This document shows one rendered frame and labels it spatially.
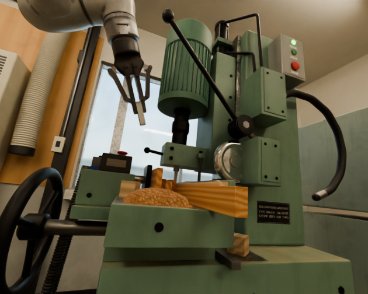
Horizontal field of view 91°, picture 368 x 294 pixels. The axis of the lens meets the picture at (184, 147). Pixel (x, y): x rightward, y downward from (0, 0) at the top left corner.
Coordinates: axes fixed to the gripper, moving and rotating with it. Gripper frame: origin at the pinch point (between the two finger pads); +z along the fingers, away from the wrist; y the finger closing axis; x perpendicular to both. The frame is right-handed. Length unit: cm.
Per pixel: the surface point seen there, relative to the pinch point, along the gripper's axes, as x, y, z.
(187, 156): -3.2, 11.0, 15.5
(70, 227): -5.1, -23.5, 25.0
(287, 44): -8, 52, -14
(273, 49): -5, 49, -14
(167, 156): -3.1, 4.6, 13.9
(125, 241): -29.0, -9.9, 20.7
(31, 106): 116, -65, -32
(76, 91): 132, -34, -43
